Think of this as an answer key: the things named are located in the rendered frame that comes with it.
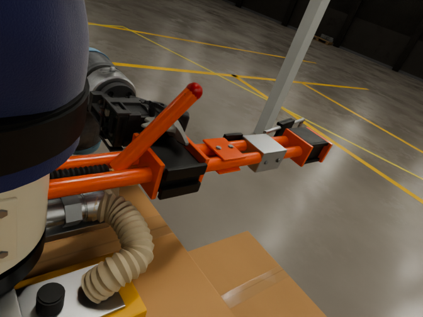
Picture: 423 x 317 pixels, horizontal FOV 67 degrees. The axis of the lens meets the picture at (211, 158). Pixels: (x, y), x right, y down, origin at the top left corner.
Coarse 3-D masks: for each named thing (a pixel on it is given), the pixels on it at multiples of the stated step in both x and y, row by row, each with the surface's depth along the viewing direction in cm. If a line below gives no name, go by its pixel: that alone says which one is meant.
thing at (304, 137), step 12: (288, 132) 67; (300, 132) 69; (312, 132) 71; (288, 144) 68; (300, 144) 66; (312, 144) 65; (324, 144) 68; (300, 156) 66; (312, 156) 69; (324, 156) 70
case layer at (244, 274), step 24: (240, 240) 118; (216, 264) 105; (240, 264) 108; (264, 264) 112; (216, 288) 97; (240, 288) 100; (264, 288) 103; (288, 288) 106; (240, 312) 93; (264, 312) 95; (288, 312) 98; (312, 312) 101
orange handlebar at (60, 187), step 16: (208, 144) 53; (224, 144) 55; (240, 144) 58; (80, 160) 40; (96, 160) 41; (112, 160) 43; (224, 160) 51; (240, 160) 54; (256, 160) 56; (80, 176) 37; (96, 176) 38; (112, 176) 39; (128, 176) 41; (144, 176) 42; (48, 192) 35; (64, 192) 36; (80, 192) 37
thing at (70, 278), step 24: (96, 264) 42; (24, 288) 36; (48, 288) 35; (72, 288) 38; (120, 288) 40; (24, 312) 34; (48, 312) 34; (72, 312) 36; (96, 312) 37; (120, 312) 38; (144, 312) 39
